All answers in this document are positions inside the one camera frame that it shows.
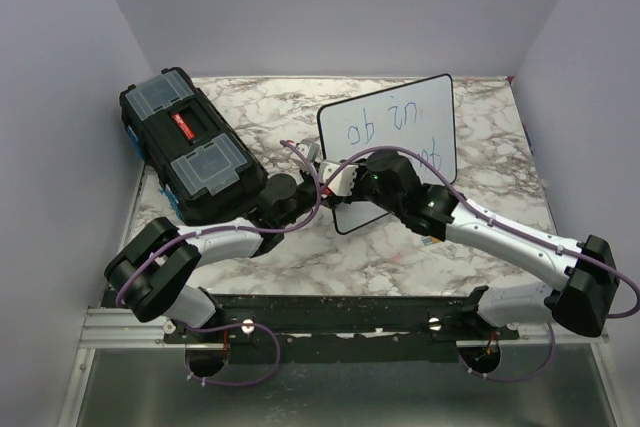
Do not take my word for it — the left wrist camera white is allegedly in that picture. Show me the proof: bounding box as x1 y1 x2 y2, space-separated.
296 140 320 170

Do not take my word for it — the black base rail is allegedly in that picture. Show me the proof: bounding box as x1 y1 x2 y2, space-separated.
99 291 526 366

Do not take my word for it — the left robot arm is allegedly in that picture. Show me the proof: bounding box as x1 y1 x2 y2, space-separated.
104 174 317 342

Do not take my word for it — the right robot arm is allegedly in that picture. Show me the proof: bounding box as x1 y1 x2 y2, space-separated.
353 150 619 339

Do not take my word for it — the yellow grey small connector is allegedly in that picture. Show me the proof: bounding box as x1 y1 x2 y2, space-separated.
422 236 442 246

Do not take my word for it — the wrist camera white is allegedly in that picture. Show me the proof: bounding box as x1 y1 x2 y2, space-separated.
318 160 358 197
296 140 320 170

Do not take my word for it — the aluminium extrusion frame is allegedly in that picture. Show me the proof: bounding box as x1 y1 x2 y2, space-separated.
59 166 171 427

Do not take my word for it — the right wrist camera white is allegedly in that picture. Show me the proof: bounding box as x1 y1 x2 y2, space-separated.
318 160 358 197

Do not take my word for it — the black plastic toolbox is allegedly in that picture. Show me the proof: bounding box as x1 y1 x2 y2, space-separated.
119 67 268 226

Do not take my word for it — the white whiteboard black frame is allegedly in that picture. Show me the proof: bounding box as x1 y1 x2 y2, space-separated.
316 73 459 236

